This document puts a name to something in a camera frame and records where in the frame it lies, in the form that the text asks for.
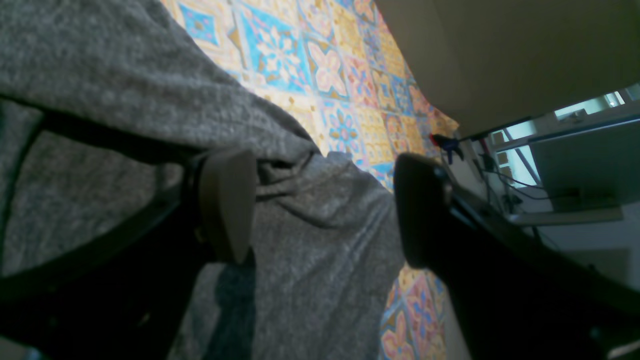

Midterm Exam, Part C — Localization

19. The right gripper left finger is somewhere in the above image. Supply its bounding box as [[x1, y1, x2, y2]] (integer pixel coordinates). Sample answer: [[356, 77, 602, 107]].
[[0, 148, 258, 360]]

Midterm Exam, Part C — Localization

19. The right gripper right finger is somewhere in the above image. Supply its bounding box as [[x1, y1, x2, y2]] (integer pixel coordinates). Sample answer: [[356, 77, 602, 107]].
[[393, 153, 640, 360]]

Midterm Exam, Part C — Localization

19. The grey t-shirt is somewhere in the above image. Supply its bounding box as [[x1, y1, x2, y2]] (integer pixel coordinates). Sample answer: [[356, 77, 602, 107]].
[[0, 0, 406, 360]]

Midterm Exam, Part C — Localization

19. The grey monitor on desk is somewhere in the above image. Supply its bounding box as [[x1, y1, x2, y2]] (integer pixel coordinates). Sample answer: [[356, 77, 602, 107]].
[[529, 120, 640, 212]]

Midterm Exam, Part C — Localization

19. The patterned tablecloth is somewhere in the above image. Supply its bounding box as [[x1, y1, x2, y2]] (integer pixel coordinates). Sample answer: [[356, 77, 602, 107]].
[[163, 0, 458, 360]]

